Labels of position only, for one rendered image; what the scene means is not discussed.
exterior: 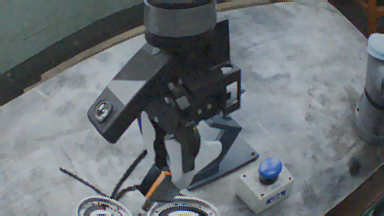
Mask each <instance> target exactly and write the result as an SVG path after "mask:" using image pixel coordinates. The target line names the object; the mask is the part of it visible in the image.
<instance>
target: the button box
mask: <svg viewBox="0 0 384 216"><path fill-rule="evenodd" d="M282 165H283V164H282ZM259 166H260V165H258V166H257V167H255V168H254V169H252V170H249V171H247V172H245V173H243V174H241V175H239V176H238V181H237V187H236V192H235V194H236V195H237V196H238V198H240V199H241V200H242V202H244V204H246V206H247V207H249V209H250V210H251V211H252V212H253V213H254V214H255V215H258V214H259V213H261V212H263V211H264V210H267V209H269V208H271V207H273V206H275V205H276V204H278V203H279V202H281V201H282V200H284V199H285V198H287V197H289V195H290V193H291V191H292V186H293V183H294V180H295V179H294V177H292V176H291V174H290V173H289V172H288V171H287V169H286V168H285V166H284V165H283V168H282V170H281V172H280V174H279V175H277V176H276V177H274V178H272V179H268V178H267V179H265V178H263V177H261V176H260V175H259V173H258V169H259Z"/></svg>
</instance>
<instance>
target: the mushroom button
mask: <svg viewBox="0 0 384 216"><path fill-rule="evenodd" d="M282 168H283V165H282V162H281V160H279V159H278V158H273V157H269V158H267V159H266V160H264V161H263V162H262V163H261V164H260V166H259V169H258V173H259V175H260V176H261V177H263V178H265V179H267V178H268V179H272V178H274V177H276V176H277V175H279V174H280V172H281V170H282Z"/></svg>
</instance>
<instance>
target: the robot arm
mask: <svg viewBox="0 0 384 216"><path fill-rule="evenodd" d="M144 4H145V7H144V22H143V25H144V27H145V29H144V31H145V38H144V39H145V40H146V43H145V44H144V45H143V46H142V47H141V48H140V49H139V50H138V51H137V52H136V53H135V54H134V55H133V56H132V57H131V58H130V59H129V60H128V61H127V63H126V64H125V65H124V66H123V68H122V69H121V70H120V71H119V72H118V73H117V75H116V76H115V77H114V78H113V79H112V80H111V81H110V82H109V83H108V84H107V85H106V87H105V88H104V89H103V91H102V93H101V94H100V95H99V96H98V98H97V99H96V100H95V102H94V103H93V104H92V105H91V106H90V108H89V109H88V112H87V116H88V119H89V121H90V122H91V124H92V125H93V126H94V128H95V129H96V130H97V132H98V133H99V134H100V135H101V136H102V137H103V138H104V139H105V141H107V142H109V143H110V144H115V143H116V142H117V141H118V140H119V139H120V137H121V136H122V135H123V134H124V133H125V132H126V131H127V130H128V129H129V126H130V125H131V124H132V123H133V122H134V121H135V120H136V119H137V123H138V127H139V130H140V132H141V134H142V136H143V139H144V143H145V146H146V149H147V152H148V154H149V157H150V159H151V161H152V164H153V163H155V164H157V165H168V163H167V159H166V150H167V152H168V153H169V156H170V160H171V163H170V167H169V168H170V171H171V181H172V183H174V184H175V185H176V186H177V187H178V188H180V189H184V188H186V187H187V186H188V185H190V183H191V181H192V179H193V176H194V174H196V173H197V172H199V171H200V170H201V169H202V168H203V167H205V166H206V165H207V164H208V163H210V162H212V161H213V160H214V159H216V158H217V157H218V155H219V154H220V152H221V151H222V145H221V143H220V142H219V141H206V140H204V139H205V132H204V129H202V128H201V127H199V126H196V125H195V124H197V123H199V122H201V121H207V120H209V118H211V117H213V116H215V115H217V114H219V113H220V111H222V116H223V117H224V116H226V115H228V114H230V113H232V112H234V111H236V110H238V109H240V108H241V84H242V80H241V68H240V67H238V66H237V65H235V64H234V63H233V62H231V60H230V53H231V51H230V37H229V19H227V18H226V17H224V16H222V15H218V14H217V10H216V0H145V1H144ZM367 53H368V54H367V65H366V77H365V87H364V90H363V92H362V94H361V97H360V99H359V101H358V103H357V105H356V109H355V115H354V124H355V129H356V131H357V133H358V135H359V137H361V139H362V140H363V141H364V142H366V143H367V144H370V145H373V146H382V145H384V35H383V34H377V33H376V34H372V35H371V36H370V37H369V39H368V47H367ZM224 67H226V68H228V67H230V68H231V69H232V70H230V71H228V72H226V73H223V72H224V70H222V68H224ZM234 82H237V97H236V100H235V101H233V102H231V103H229V104H227V105H226V101H227V100H229V99H231V91H230V90H228V89H227V86H228V85H230V84H232V83H234Z"/></svg>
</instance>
